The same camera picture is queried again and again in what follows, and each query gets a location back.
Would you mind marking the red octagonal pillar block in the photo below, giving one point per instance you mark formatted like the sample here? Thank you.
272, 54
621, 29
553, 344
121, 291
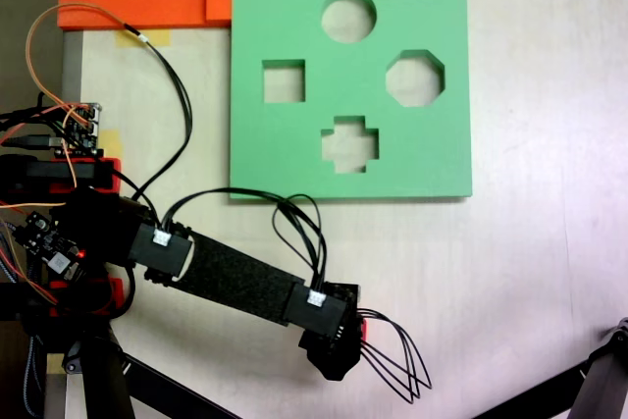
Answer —
364, 330

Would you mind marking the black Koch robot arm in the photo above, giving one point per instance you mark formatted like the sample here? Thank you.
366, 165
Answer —
230, 272

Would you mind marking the green shape sorter board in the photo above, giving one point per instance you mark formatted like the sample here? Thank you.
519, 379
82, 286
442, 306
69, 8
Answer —
275, 154

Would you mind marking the small yellow tape piece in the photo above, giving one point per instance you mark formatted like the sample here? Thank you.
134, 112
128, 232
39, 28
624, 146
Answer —
112, 141
54, 365

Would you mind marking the black driver circuit board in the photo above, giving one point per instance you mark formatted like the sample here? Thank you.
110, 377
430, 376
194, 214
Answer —
44, 237

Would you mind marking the wide yellow tape piece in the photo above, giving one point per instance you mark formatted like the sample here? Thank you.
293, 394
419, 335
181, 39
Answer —
157, 37

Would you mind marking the red arm base plate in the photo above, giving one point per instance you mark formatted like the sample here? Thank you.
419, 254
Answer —
114, 164

